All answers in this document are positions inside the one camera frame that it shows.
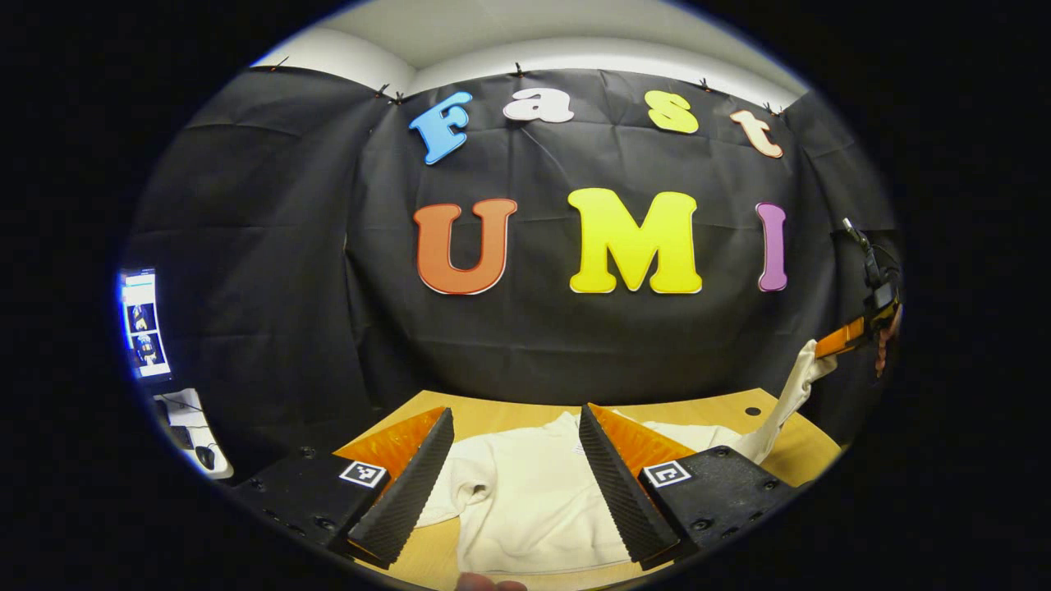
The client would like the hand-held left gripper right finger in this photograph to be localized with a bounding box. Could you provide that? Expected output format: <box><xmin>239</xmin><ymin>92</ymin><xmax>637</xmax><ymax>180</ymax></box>
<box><xmin>577</xmin><ymin>402</ymin><xmax>801</xmax><ymax>573</ymax></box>

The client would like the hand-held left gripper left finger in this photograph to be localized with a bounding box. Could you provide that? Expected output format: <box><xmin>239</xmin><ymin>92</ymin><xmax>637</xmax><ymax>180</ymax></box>
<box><xmin>232</xmin><ymin>405</ymin><xmax>457</xmax><ymax>570</ymax></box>

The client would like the cream sweater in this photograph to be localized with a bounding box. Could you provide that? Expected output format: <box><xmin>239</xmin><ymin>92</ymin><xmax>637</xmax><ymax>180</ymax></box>
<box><xmin>415</xmin><ymin>339</ymin><xmax>838</xmax><ymax>575</ymax></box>

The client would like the white desk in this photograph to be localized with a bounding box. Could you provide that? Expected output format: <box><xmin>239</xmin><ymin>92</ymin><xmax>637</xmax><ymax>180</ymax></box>
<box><xmin>154</xmin><ymin>387</ymin><xmax>236</xmax><ymax>481</ymax></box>

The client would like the computer monitor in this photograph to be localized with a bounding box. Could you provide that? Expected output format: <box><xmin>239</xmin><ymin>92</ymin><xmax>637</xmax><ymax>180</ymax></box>
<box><xmin>117</xmin><ymin>267</ymin><xmax>175</xmax><ymax>385</ymax></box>

